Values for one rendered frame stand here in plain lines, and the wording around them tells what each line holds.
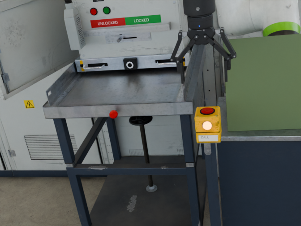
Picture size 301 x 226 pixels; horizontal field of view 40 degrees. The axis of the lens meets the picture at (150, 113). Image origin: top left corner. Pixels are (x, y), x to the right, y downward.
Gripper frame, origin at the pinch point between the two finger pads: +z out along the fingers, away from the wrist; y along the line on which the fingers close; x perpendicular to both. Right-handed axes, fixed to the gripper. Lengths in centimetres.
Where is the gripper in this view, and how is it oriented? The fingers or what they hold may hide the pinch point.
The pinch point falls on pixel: (204, 77)
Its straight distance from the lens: 132.3
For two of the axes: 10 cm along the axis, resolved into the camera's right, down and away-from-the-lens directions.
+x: -1.8, 4.6, -8.7
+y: -9.8, 0.3, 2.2
